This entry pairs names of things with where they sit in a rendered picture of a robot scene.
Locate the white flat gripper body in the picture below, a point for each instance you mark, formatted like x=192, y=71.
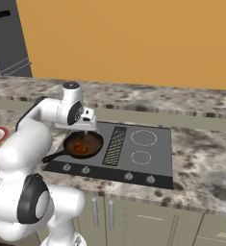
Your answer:
x=74, y=126

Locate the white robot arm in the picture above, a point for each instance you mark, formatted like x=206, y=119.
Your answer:
x=24, y=150

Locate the orange-brown chicken drumstick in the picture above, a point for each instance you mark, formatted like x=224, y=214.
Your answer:
x=80, y=148

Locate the black frying pan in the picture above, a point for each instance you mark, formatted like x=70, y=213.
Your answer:
x=92, y=144

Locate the round grey hob knob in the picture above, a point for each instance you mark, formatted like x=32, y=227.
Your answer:
x=128, y=176
x=150, y=179
x=66, y=167
x=85, y=170

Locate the dark grey hob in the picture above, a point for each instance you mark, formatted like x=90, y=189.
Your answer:
x=149, y=160

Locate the narrow olive cupboard door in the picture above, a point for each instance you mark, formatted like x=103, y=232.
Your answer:
x=100, y=221

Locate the grey fridge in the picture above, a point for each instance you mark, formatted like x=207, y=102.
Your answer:
x=8, y=38

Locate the wide olive cupboard door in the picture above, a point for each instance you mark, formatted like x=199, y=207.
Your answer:
x=149, y=224

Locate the olive drawer front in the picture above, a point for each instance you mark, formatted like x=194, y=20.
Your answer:
x=213, y=232

